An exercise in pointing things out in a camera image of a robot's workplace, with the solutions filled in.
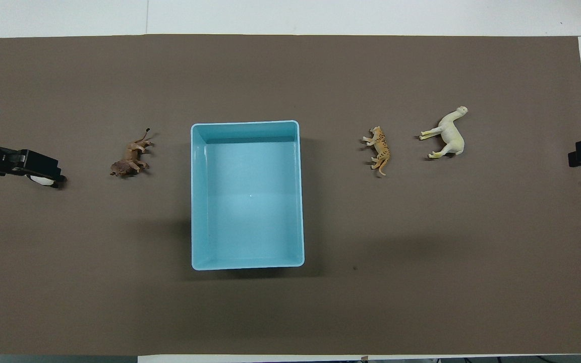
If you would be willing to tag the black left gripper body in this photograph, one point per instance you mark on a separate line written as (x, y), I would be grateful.
(33, 162)

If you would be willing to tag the cream camel toy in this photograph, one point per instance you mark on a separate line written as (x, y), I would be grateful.
(452, 133)

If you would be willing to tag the brown lion toy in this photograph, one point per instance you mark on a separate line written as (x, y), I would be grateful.
(131, 159)

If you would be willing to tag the orange striped tiger toy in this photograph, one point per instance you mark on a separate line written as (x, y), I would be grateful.
(381, 146)

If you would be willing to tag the brown table mat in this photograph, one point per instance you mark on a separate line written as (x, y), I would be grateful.
(169, 302)

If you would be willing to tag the light blue storage box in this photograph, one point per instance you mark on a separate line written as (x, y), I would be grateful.
(247, 201)

